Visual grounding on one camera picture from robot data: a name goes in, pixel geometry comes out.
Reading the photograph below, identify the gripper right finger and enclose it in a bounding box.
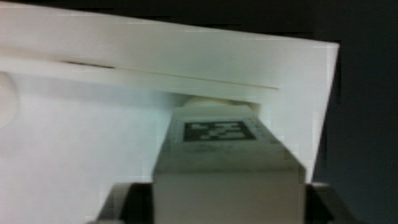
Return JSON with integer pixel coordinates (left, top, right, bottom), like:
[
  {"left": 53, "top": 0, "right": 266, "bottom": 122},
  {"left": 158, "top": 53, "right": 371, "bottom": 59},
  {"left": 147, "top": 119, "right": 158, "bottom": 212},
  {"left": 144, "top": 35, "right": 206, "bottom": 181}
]
[{"left": 304, "top": 183, "right": 359, "bottom": 224}]

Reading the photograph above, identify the white square tabletop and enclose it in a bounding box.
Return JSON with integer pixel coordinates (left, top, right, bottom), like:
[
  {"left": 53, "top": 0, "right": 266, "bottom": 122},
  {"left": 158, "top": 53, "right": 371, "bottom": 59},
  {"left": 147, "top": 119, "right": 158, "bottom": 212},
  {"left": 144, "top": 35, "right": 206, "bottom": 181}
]
[{"left": 0, "top": 1, "right": 337, "bottom": 224}]

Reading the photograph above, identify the white leg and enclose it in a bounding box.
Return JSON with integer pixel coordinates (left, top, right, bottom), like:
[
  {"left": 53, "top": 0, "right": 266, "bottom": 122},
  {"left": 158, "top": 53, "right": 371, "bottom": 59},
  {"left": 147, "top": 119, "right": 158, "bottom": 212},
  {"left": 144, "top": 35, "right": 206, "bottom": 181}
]
[{"left": 153, "top": 97, "right": 305, "bottom": 224}]

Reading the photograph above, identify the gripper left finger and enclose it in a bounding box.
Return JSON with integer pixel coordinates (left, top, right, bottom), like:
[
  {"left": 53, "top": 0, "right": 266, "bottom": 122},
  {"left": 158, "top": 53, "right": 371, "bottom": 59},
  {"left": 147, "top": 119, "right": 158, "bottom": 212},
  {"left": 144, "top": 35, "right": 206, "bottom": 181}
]
[{"left": 87, "top": 183, "right": 154, "bottom": 224}]

